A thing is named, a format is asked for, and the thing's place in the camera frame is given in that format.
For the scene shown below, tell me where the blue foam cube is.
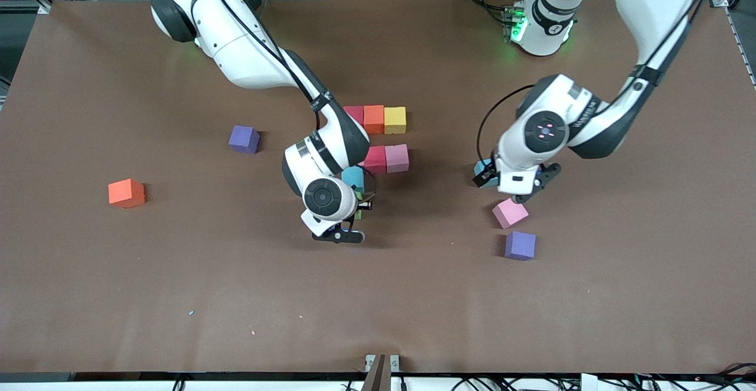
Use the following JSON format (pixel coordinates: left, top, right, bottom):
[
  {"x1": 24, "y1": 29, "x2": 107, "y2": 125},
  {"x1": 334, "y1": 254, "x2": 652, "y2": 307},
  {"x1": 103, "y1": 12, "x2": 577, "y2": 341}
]
[
  {"x1": 341, "y1": 166, "x2": 366, "y2": 194},
  {"x1": 474, "y1": 158, "x2": 500, "y2": 190}
]

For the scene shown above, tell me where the pink foam cube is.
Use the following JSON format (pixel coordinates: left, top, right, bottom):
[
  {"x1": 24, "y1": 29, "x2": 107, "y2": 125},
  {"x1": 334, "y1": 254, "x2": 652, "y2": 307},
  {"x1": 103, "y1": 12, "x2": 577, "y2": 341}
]
[
  {"x1": 385, "y1": 144, "x2": 410, "y2": 174},
  {"x1": 491, "y1": 197, "x2": 530, "y2": 230}
]

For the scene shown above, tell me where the orange foam cube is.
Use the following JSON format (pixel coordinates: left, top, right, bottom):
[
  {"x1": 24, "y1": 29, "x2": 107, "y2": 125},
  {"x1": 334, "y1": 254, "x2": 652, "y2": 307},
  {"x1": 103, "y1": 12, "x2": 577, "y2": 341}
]
[
  {"x1": 107, "y1": 178, "x2": 146, "y2": 209},
  {"x1": 363, "y1": 105, "x2": 386, "y2": 135}
]

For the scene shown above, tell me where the yellow foam cube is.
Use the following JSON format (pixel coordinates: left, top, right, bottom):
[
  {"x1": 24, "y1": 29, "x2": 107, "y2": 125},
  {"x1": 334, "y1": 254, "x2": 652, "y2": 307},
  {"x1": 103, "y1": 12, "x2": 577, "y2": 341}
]
[{"x1": 384, "y1": 106, "x2": 408, "y2": 135}]

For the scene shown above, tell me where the purple foam cube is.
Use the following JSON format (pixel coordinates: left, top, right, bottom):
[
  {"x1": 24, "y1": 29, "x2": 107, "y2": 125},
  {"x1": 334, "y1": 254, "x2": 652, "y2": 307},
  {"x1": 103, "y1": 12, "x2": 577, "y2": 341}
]
[
  {"x1": 504, "y1": 230, "x2": 537, "y2": 261},
  {"x1": 228, "y1": 125, "x2": 261, "y2": 155}
]

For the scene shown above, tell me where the brown paper table cover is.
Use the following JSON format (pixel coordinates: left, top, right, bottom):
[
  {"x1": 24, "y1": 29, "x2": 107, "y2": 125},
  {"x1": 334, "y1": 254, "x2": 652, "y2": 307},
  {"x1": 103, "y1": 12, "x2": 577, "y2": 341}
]
[{"x1": 0, "y1": 0, "x2": 756, "y2": 375}]

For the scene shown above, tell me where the small grey base connector box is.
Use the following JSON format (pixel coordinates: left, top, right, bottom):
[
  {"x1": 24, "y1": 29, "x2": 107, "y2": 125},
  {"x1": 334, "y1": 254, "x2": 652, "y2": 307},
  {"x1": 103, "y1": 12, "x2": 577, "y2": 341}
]
[{"x1": 503, "y1": 1, "x2": 527, "y2": 43}]

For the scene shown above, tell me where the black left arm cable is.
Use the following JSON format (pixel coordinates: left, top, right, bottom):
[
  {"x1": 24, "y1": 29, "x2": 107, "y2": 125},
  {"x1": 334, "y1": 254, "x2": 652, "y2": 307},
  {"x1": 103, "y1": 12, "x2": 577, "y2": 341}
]
[{"x1": 476, "y1": 0, "x2": 718, "y2": 162}]

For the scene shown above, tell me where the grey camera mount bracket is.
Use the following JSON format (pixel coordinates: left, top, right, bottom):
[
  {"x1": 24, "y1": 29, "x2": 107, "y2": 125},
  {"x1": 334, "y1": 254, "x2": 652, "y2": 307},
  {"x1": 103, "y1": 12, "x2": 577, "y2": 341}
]
[{"x1": 365, "y1": 354, "x2": 400, "y2": 391}]

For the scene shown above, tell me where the black cable bundle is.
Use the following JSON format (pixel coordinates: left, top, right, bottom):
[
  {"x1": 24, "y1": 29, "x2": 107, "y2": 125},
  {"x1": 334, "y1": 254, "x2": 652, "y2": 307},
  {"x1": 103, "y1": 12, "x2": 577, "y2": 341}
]
[
  {"x1": 455, "y1": 375, "x2": 579, "y2": 391},
  {"x1": 635, "y1": 363, "x2": 756, "y2": 391}
]

